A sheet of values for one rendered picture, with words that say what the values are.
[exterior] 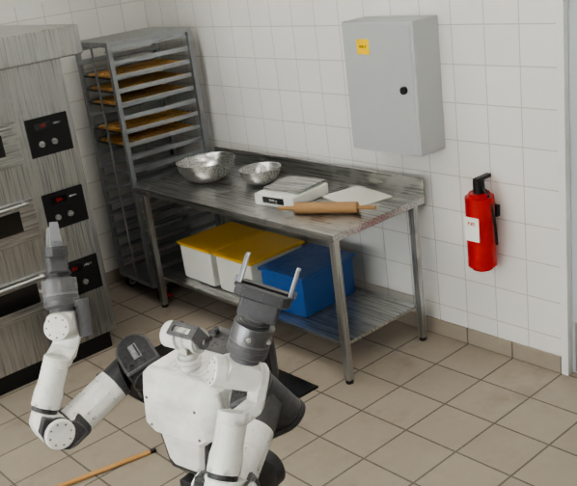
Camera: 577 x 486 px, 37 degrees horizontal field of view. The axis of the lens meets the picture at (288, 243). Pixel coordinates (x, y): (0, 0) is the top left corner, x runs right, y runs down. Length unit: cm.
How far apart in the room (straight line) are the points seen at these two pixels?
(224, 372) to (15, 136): 341
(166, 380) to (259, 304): 48
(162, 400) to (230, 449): 38
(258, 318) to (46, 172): 352
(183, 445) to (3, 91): 318
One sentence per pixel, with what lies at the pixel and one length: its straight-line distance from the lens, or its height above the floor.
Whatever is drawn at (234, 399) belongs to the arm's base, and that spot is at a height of 135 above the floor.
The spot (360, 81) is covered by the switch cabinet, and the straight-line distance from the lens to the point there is 475.
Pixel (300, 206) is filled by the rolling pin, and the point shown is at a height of 93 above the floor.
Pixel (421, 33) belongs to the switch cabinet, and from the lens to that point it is 450.
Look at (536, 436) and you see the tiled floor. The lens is 427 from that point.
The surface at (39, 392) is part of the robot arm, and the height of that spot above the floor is 135.
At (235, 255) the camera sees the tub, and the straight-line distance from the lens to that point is 539.
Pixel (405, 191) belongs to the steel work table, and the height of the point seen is 89.
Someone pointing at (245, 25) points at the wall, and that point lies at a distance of 572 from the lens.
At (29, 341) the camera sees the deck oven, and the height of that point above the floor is 27.
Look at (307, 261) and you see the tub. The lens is 513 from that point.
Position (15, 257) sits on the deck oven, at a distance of 517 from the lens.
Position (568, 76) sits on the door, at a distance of 425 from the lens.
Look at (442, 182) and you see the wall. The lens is 481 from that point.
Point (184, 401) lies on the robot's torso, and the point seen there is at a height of 133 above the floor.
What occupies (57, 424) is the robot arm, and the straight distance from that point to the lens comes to 223.
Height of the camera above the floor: 234
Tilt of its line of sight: 20 degrees down
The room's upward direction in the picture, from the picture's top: 7 degrees counter-clockwise
